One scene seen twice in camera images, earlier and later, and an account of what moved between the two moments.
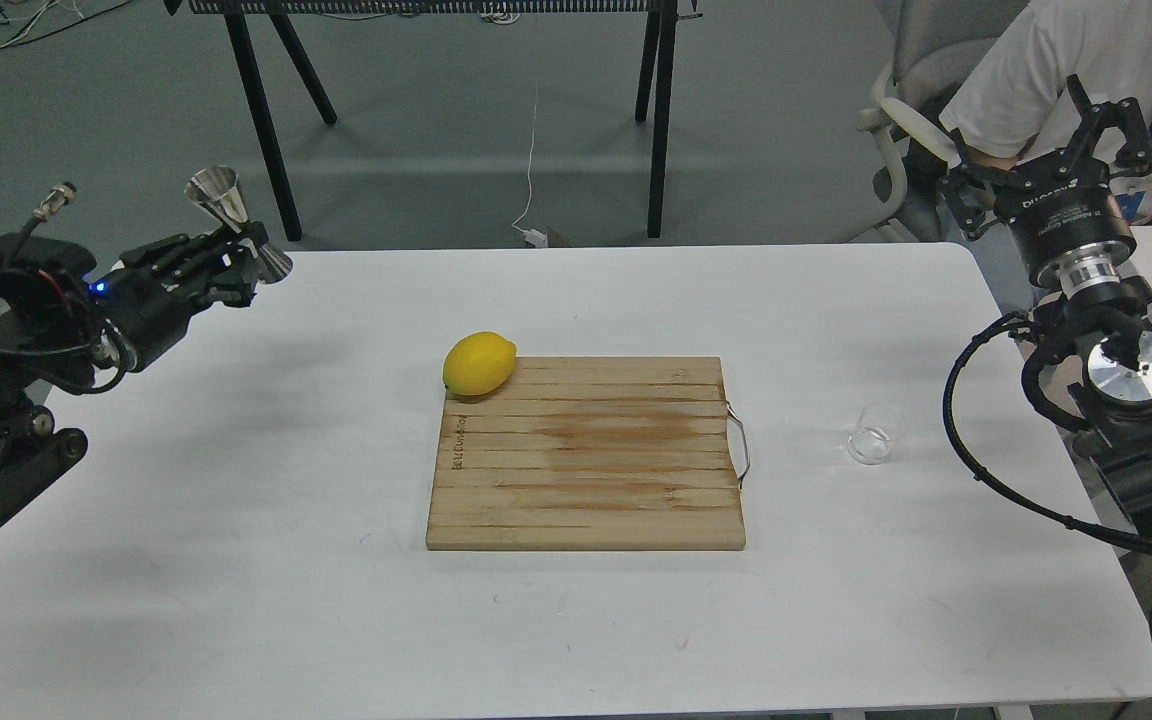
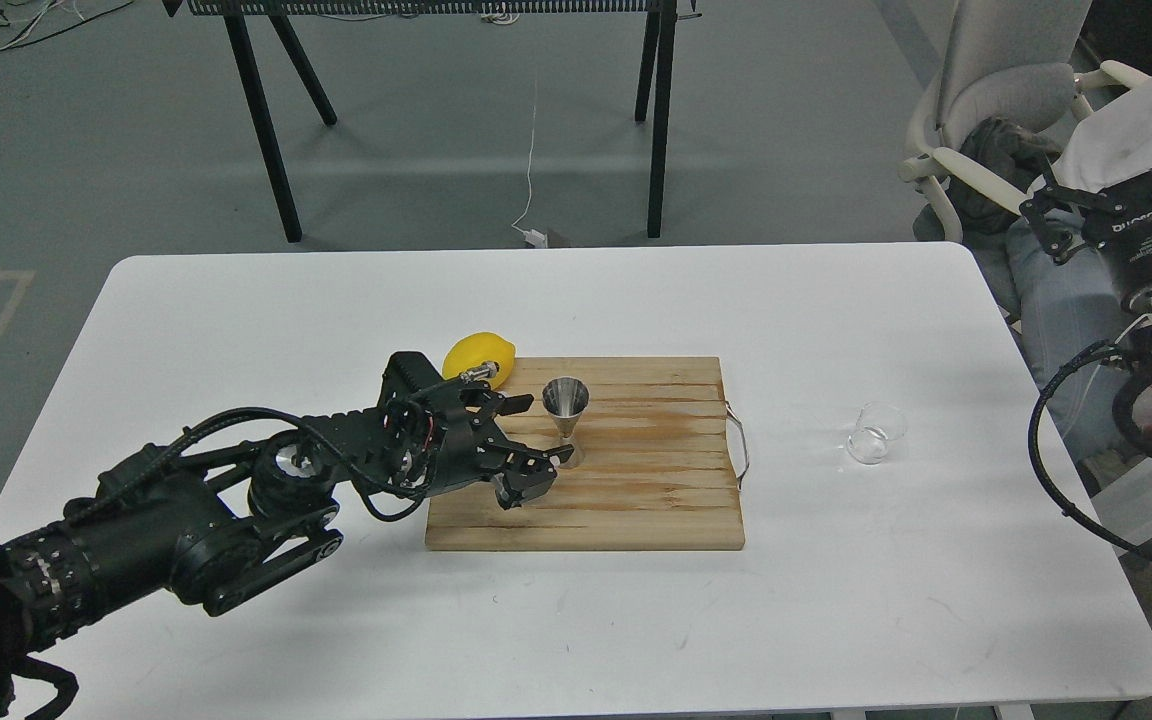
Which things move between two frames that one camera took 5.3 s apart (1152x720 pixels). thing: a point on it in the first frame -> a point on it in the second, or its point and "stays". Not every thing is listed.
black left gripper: (150, 297) -> (426, 437)
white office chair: (936, 42) -> (992, 59)
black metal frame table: (657, 64) stays
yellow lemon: (478, 363) stays
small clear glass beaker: (871, 441) stays
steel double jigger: (218, 188) -> (566, 399)
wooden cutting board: (628, 453) stays
